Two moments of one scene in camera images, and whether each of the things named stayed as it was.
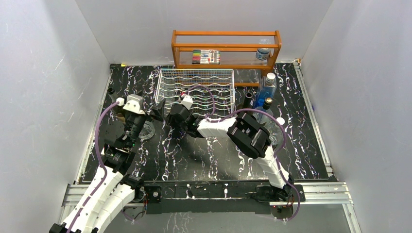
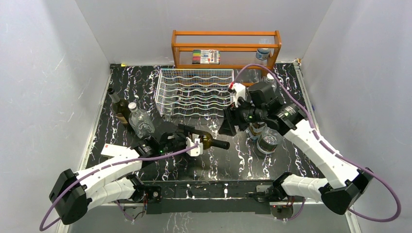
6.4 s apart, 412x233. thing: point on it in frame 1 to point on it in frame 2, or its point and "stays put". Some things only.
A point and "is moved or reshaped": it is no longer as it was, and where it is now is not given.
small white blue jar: [262, 53] stays put
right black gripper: [171, 122] to [227, 127]
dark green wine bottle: [248, 101] is moved or reshaped
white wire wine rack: [212, 90] stays put
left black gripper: [158, 112] to [181, 128]
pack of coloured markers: [206, 57] stays put
